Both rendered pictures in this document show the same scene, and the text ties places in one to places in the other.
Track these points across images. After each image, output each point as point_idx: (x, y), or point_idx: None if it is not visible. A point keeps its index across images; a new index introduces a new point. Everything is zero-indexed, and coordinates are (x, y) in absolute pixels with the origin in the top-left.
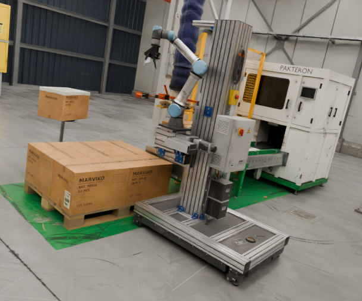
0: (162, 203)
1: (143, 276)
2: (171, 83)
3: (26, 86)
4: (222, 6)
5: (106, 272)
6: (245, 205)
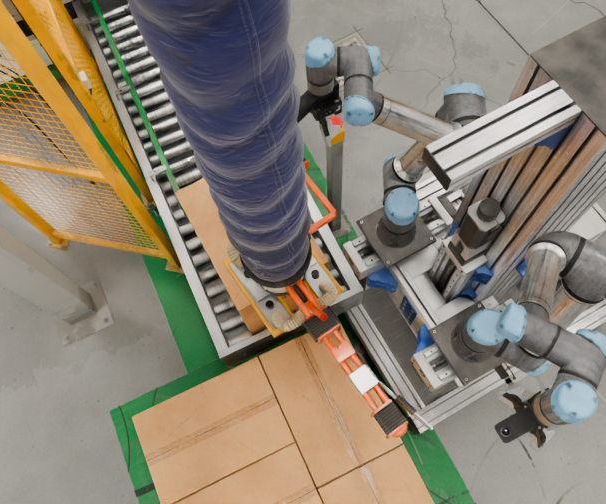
0: (407, 368)
1: (592, 456)
2: (280, 280)
3: None
4: None
5: None
6: (308, 158)
